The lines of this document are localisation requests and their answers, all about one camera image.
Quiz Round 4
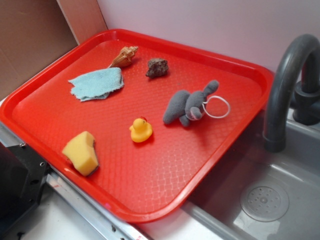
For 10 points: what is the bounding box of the light blue cloth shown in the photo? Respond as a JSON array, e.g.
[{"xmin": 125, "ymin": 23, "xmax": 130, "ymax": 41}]
[{"xmin": 68, "ymin": 67, "xmax": 124, "ymax": 102}]

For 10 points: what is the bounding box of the yellow rubber duck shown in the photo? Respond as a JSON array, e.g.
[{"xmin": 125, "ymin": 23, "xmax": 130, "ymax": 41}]
[{"xmin": 129, "ymin": 117, "xmax": 153, "ymax": 143}]

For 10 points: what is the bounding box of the brown cardboard panel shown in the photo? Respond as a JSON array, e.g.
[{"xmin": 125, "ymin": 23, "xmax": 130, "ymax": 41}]
[{"xmin": 0, "ymin": 0, "xmax": 108, "ymax": 99}]

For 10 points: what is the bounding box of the gray plush animal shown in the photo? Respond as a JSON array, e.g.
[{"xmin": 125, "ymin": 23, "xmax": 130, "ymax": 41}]
[{"xmin": 162, "ymin": 80, "xmax": 231, "ymax": 127}]

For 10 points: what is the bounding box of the yellow sponge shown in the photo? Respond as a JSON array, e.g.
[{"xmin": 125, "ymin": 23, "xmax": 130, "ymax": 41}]
[{"xmin": 62, "ymin": 131, "xmax": 99, "ymax": 177}]

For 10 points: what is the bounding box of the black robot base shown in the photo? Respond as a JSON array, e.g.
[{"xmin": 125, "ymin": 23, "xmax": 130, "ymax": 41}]
[{"xmin": 0, "ymin": 144, "xmax": 49, "ymax": 228}]

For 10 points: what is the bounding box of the red plastic tray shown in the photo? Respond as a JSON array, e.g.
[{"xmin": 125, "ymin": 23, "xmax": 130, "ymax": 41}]
[{"xmin": 0, "ymin": 29, "xmax": 273, "ymax": 223}]

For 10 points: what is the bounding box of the gray plastic sink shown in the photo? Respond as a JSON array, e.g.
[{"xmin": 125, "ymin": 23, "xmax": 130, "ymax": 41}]
[{"xmin": 182, "ymin": 113, "xmax": 320, "ymax": 240}]

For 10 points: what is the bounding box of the dark brown rock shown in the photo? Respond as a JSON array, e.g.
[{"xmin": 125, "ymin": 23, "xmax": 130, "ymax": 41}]
[{"xmin": 145, "ymin": 58, "xmax": 169, "ymax": 79}]

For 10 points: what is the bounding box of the gray plastic faucet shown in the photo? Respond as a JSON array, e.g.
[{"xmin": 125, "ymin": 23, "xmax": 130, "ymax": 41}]
[{"xmin": 263, "ymin": 34, "xmax": 320, "ymax": 153}]

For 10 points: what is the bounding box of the brown seashell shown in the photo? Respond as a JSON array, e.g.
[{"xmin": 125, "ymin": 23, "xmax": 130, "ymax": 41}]
[{"xmin": 108, "ymin": 46, "xmax": 139, "ymax": 68}]

